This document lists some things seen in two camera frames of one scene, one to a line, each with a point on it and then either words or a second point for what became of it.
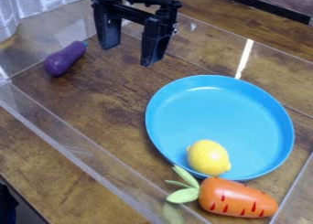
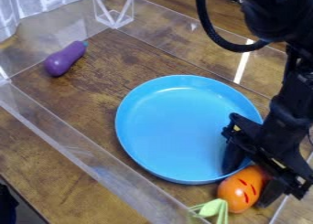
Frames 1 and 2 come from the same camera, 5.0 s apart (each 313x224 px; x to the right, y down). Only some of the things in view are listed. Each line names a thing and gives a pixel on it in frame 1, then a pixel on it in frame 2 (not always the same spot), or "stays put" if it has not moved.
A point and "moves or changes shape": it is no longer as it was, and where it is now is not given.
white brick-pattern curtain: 20,4 stays put
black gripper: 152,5 to 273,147
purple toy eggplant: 63,60 stays put
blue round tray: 230,110 moves or changes shape
